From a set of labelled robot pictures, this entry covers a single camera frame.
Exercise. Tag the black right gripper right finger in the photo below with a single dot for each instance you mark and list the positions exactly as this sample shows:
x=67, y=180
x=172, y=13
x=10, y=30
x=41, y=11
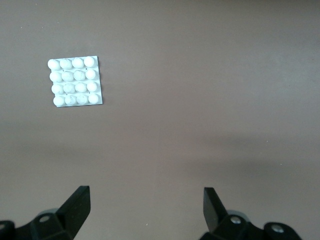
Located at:
x=220, y=222

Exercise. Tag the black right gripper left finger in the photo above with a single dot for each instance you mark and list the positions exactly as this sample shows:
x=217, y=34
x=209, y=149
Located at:
x=67, y=220

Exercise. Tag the white studded base plate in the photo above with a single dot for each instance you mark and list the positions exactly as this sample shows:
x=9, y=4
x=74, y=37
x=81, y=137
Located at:
x=75, y=82

